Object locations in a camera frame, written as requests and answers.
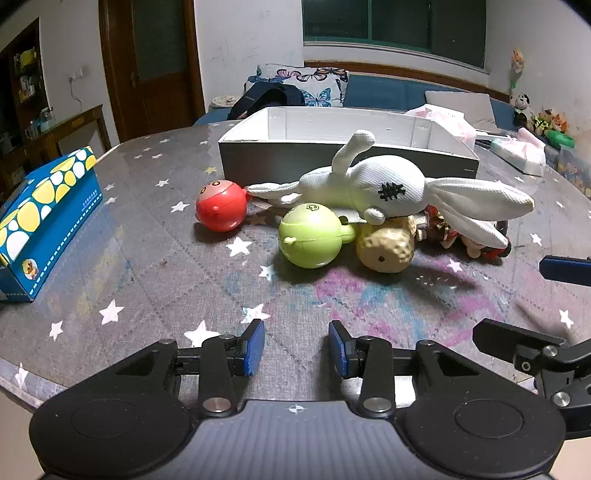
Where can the grey star-print tablecloth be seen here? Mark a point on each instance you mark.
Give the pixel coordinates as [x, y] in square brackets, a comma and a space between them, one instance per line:
[138, 258]

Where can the pink white tissue pack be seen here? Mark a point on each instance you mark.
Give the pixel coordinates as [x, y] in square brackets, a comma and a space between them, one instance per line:
[521, 154]

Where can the panda plush toy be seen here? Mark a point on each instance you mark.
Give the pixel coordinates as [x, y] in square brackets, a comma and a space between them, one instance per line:
[522, 108]

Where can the white plush rabbit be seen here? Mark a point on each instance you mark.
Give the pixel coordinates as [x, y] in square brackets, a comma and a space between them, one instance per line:
[383, 180]

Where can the green ball toy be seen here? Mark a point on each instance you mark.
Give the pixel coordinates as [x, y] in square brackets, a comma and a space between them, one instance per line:
[307, 237]

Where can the white cardboard box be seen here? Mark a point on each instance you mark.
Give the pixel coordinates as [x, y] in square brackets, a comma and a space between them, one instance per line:
[277, 161]

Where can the brown wooden door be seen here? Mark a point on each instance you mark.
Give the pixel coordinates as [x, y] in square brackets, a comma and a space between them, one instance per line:
[152, 69]

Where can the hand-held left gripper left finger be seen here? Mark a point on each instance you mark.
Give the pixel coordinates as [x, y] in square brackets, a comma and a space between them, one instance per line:
[256, 346]

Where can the dark wooden shelf cabinet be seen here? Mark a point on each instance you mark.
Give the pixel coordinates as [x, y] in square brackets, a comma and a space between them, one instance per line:
[18, 92]

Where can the pink plastic bag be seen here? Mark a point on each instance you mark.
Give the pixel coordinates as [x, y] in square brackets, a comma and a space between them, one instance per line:
[443, 115]

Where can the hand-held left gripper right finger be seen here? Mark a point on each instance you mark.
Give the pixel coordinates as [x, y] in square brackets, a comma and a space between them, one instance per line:
[337, 348]

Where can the green plastic toy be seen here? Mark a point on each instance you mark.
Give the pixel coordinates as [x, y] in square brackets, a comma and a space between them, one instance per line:
[561, 139]

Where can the yellow green plush toy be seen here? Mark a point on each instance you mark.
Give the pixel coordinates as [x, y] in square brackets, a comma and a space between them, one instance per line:
[542, 122]

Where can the orange fox plush toy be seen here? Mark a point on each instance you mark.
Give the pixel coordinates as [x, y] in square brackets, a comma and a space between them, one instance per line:
[560, 122]

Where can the white cushion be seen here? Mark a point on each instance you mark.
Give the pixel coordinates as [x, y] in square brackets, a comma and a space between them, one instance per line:
[461, 104]

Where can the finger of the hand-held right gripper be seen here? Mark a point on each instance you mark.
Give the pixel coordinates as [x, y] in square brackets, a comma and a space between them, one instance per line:
[501, 339]
[561, 270]

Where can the butterfly print pillow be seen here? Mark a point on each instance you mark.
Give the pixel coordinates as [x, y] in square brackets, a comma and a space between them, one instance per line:
[318, 87]

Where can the red ball toy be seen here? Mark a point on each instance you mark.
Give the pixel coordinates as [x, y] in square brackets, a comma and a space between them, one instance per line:
[219, 205]

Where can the dark blue backpack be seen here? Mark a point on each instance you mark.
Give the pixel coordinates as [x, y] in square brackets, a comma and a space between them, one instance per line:
[268, 99]

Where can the beige knitted cushion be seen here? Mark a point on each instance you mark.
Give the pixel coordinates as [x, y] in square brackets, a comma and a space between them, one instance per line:
[224, 101]

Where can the yellow wall toy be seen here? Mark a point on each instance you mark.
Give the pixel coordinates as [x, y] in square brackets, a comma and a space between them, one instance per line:
[518, 64]

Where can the white wall socket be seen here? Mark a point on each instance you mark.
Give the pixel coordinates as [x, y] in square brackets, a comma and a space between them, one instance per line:
[77, 74]

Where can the clear plastic storage box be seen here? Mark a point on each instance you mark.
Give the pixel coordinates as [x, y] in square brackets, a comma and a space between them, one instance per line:
[575, 173]

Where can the green framed window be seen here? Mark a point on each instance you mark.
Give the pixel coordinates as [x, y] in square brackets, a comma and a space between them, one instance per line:
[392, 23]

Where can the blue spotted tissue box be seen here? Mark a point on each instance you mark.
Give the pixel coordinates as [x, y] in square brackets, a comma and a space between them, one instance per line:
[41, 217]

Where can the wooden side desk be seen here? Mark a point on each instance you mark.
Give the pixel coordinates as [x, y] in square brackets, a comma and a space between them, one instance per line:
[78, 129]

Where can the tan peanut toy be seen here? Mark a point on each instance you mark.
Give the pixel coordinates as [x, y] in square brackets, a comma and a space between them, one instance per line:
[385, 249]

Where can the black-haired doll figure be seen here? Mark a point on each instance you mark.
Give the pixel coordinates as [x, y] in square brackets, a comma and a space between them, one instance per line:
[450, 236]

